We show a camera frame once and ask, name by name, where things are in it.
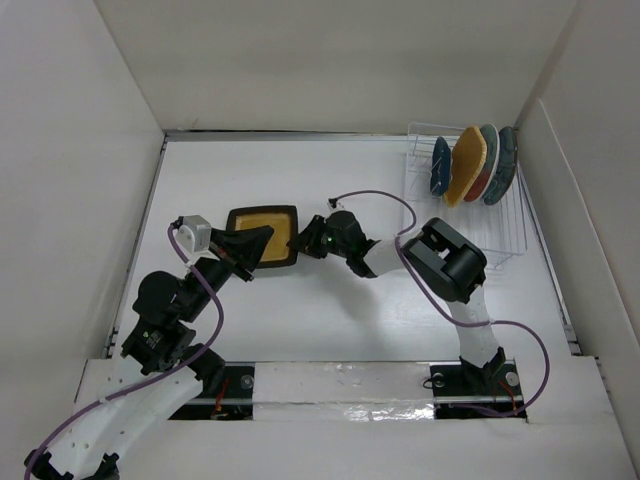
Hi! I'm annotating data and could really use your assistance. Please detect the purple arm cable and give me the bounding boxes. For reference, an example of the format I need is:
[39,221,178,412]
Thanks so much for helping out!
[327,189,552,419]
[22,224,225,480]

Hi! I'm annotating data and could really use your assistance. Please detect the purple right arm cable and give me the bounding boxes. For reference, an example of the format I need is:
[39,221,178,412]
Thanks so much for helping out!
[327,189,552,419]

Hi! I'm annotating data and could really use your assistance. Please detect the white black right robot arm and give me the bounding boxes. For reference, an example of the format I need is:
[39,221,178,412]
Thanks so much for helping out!
[288,210,505,395]

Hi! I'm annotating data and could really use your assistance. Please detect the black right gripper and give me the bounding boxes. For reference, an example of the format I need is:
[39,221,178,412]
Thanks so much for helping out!
[286,214,350,259]

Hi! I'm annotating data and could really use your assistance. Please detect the black yellow square plate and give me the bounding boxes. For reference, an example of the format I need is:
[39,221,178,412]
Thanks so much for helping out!
[226,205,299,269]

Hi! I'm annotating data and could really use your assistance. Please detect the teal round floral plate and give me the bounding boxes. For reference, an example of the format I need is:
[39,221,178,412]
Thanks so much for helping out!
[483,126,518,206]

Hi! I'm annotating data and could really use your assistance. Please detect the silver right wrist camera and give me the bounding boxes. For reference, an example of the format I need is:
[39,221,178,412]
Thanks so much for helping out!
[327,198,345,212]

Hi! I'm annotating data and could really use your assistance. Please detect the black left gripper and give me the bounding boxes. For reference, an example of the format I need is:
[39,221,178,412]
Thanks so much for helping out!
[181,223,275,320]

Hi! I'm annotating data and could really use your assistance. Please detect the dark blue heart-shaped plate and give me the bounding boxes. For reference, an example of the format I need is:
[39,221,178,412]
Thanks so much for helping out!
[430,137,452,197]

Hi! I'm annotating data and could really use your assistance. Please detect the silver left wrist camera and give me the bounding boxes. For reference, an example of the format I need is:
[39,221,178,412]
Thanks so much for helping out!
[168,215,212,261]

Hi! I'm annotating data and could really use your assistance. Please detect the white wire dish rack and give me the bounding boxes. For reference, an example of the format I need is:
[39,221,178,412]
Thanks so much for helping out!
[404,122,528,269]

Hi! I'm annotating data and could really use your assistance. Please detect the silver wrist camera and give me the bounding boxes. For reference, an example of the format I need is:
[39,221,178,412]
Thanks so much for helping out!
[168,215,212,261]
[327,198,345,212]

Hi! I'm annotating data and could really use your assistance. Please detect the red teal round plate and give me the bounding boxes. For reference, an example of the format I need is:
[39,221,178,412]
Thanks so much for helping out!
[464,124,500,203]

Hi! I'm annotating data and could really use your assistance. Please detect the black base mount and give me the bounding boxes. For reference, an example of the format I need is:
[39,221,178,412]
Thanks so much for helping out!
[170,362,255,421]
[423,362,525,420]

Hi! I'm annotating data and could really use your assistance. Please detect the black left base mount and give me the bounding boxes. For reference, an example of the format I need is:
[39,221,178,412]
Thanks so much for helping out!
[170,362,255,421]

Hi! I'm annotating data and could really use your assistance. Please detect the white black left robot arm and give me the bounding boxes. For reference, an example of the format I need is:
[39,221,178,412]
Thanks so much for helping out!
[24,216,274,479]

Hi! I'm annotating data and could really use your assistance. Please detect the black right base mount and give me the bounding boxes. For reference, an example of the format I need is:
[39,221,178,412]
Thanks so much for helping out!
[423,362,525,420]

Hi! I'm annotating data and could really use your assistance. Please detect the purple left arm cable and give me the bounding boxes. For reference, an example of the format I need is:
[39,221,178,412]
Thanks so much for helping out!
[22,224,225,480]

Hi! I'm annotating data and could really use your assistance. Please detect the woven bamboo square tray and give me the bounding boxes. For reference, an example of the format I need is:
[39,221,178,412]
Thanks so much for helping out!
[444,126,487,208]

